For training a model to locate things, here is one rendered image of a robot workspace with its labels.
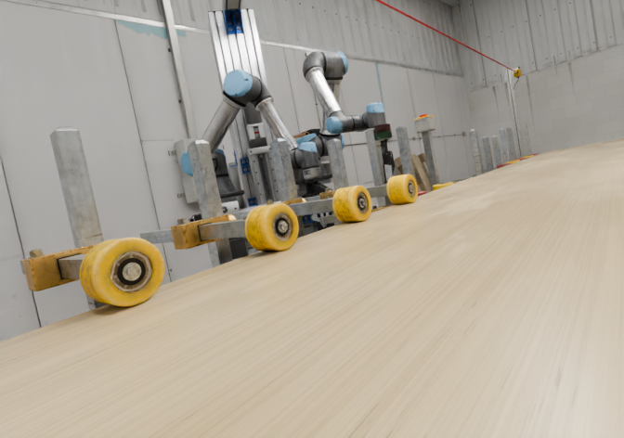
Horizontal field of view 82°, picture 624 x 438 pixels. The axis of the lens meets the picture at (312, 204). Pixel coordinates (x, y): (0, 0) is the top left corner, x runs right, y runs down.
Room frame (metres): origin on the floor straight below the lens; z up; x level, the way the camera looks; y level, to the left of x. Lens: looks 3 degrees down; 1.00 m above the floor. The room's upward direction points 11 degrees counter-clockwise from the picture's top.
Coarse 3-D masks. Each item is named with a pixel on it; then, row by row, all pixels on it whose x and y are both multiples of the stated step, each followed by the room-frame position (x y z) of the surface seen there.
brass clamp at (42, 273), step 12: (60, 252) 0.57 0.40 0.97; (72, 252) 0.58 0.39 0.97; (84, 252) 0.59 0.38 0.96; (24, 264) 0.56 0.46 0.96; (36, 264) 0.54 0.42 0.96; (48, 264) 0.55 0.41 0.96; (36, 276) 0.54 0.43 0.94; (48, 276) 0.55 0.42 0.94; (60, 276) 0.56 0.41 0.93; (36, 288) 0.54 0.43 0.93; (48, 288) 0.55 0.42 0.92
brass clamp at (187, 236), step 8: (224, 216) 0.80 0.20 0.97; (232, 216) 0.82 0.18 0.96; (192, 224) 0.74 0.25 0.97; (200, 224) 0.75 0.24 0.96; (176, 232) 0.74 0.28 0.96; (184, 232) 0.72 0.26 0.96; (192, 232) 0.74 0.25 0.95; (176, 240) 0.74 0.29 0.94; (184, 240) 0.72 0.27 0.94; (192, 240) 0.73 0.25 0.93; (200, 240) 0.75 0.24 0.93; (208, 240) 0.76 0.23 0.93; (176, 248) 0.75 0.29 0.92; (184, 248) 0.73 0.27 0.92
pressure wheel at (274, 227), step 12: (276, 204) 0.60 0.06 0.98; (252, 216) 0.61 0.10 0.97; (264, 216) 0.58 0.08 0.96; (276, 216) 0.60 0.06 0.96; (288, 216) 0.62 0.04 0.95; (252, 228) 0.60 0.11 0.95; (264, 228) 0.58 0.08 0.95; (276, 228) 0.60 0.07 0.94; (288, 228) 0.62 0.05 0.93; (252, 240) 0.60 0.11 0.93; (264, 240) 0.58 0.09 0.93; (276, 240) 0.59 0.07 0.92; (288, 240) 0.61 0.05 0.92
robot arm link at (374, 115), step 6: (378, 102) 1.56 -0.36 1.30; (366, 108) 1.58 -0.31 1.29; (372, 108) 1.55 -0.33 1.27; (378, 108) 1.55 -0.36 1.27; (366, 114) 1.59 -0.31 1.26; (372, 114) 1.56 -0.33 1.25; (378, 114) 1.55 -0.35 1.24; (366, 120) 1.60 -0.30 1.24; (372, 120) 1.56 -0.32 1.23; (378, 120) 1.55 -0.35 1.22; (384, 120) 1.56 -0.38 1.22; (372, 126) 1.56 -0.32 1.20
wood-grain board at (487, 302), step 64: (448, 192) 1.08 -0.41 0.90; (512, 192) 0.79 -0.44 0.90; (576, 192) 0.63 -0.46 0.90; (256, 256) 0.60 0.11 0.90; (320, 256) 0.49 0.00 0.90; (384, 256) 0.42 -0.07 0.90; (448, 256) 0.37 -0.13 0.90; (512, 256) 0.33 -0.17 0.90; (576, 256) 0.29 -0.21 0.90; (64, 320) 0.41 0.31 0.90; (128, 320) 0.36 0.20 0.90; (192, 320) 0.32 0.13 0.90; (256, 320) 0.29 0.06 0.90; (320, 320) 0.26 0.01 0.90; (384, 320) 0.24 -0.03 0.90; (448, 320) 0.22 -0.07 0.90; (512, 320) 0.21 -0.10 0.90; (576, 320) 0.19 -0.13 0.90; (0, 384) 0.26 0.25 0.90; (64, 384) 0.24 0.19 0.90; (128, 384) 0.22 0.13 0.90; (192, 384) 0.20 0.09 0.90; (256, 384) 0.19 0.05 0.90; (320, 384) 0.18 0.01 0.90; (384, 384) 0.17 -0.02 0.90; (448, 384) 0.16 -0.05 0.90; (512, 384) 0.15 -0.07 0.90; (576, 384) 0.14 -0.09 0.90
